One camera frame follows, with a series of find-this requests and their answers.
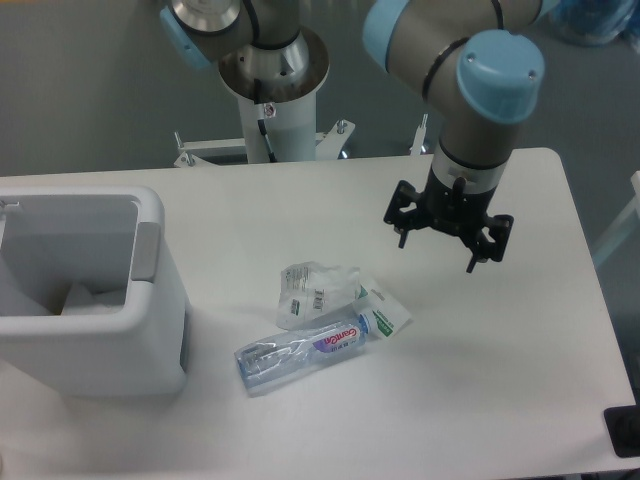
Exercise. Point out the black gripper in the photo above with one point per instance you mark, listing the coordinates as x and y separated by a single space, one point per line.
455 201

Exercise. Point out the white plastic trash can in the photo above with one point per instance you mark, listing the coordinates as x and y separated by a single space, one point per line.
108 238

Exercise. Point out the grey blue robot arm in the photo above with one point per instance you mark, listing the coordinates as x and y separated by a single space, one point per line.
466 59

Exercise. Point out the white paper inside can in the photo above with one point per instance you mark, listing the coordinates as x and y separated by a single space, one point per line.
76 299

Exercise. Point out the white green package card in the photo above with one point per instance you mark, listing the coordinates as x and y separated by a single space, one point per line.
384 315

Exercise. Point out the crumpled clear plastic bag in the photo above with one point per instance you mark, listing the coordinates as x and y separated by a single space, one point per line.
310 290

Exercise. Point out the blue plastic bag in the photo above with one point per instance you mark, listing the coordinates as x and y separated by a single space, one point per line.
591 23

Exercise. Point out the clear plastic water bottle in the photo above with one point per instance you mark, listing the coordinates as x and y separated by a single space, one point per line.
268 363

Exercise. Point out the black device at table edge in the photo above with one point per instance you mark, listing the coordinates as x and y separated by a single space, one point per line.
623 427

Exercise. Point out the white frame at right edge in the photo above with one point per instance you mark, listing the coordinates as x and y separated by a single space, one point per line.
621 227

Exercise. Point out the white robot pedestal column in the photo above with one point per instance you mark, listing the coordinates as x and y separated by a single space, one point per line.
284 131

